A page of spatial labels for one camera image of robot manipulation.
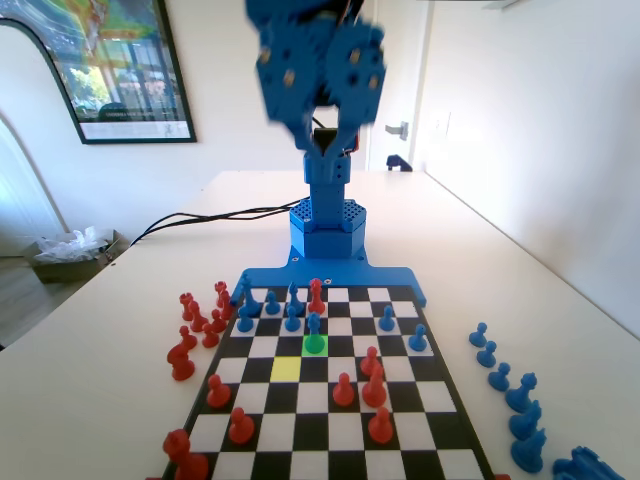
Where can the blue chess queen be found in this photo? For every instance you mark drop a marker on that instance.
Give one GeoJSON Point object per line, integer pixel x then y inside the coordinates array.
{"type": "Point", "coordinates": [313, 330]}

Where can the large blue king piece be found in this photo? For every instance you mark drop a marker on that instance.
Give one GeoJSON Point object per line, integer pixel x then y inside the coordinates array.
{"type": "Point", "coordinates": [248, 297]}

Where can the large red piece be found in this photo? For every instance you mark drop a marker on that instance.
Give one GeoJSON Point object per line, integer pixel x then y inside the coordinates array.
{"type": "Point", "coordinates": [374, 390]}

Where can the blue plastic piece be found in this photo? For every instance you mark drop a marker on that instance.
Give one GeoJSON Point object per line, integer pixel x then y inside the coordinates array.
{"type": "Point", "coordinates": [585, 466]}

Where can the blue table clamp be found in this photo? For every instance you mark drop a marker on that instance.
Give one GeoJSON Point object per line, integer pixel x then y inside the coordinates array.
{"type": "Point", "coordinates": [398, 164]}

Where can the white door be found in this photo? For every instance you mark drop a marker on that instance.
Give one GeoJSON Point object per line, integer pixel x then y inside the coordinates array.
{"type": "Point", "coordinates": [400, 60]}

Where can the clear plastic bag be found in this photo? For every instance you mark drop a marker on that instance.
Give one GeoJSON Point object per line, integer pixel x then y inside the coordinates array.
{"type": "Point", "coordinates": [70, 245]}

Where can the cardboard box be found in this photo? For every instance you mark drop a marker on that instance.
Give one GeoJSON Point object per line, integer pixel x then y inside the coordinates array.
{"type": "Point", "coordinates": [55, 270]}

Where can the black and white chessboard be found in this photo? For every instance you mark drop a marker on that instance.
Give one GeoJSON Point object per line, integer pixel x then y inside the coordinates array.
{"type": "Point", "coordinates": [310, 435]}

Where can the framed wall poster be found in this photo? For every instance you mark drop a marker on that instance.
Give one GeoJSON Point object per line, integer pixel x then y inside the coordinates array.
{"type": "Point", "coordinates": [130, 75]}

